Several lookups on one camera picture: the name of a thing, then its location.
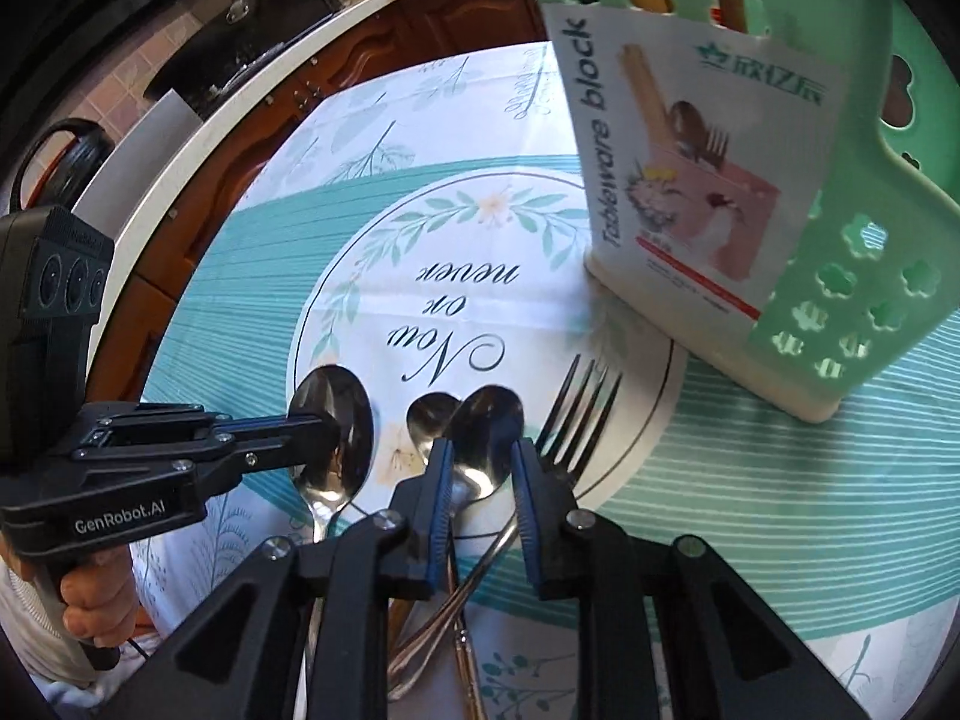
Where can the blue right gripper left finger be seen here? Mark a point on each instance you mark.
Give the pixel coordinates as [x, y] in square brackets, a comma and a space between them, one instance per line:
[415, 563]

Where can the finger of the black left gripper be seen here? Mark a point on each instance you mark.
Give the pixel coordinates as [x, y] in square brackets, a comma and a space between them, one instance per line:
[236, 448]

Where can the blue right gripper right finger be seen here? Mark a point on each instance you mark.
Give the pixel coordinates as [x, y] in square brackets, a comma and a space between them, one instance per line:
[556, 554]

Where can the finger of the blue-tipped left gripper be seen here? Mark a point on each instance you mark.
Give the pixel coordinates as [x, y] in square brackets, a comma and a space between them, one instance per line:
[129, 429]

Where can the steel spoon wooden handle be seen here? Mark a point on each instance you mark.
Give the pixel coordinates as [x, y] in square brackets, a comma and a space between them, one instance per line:
[480, 429]

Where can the person's left hand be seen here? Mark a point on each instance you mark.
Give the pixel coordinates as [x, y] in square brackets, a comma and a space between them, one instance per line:
[101, 603]

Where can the steel fork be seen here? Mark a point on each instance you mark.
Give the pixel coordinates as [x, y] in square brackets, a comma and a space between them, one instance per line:
[565, 444]

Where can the large steel spoon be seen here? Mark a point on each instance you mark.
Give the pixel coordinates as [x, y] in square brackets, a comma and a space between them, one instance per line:
[333, 475]

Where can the leaf pattern tablecloth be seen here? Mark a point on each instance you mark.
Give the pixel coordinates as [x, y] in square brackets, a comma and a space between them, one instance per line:
[427, 231]

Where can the green plastic utensil holder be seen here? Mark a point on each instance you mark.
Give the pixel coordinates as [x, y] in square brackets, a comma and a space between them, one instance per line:
[773, 183]

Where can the black wok on stove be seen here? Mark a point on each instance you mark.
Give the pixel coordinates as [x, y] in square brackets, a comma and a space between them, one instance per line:
[213, 63]

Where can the black rice cooker red handle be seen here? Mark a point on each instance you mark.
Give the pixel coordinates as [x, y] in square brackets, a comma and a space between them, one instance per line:
[70, 171]

